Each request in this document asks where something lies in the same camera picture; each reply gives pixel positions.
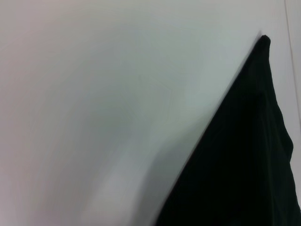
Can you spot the black t-shirt with white print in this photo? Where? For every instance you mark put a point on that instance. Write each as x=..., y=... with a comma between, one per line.
x=235, y=164

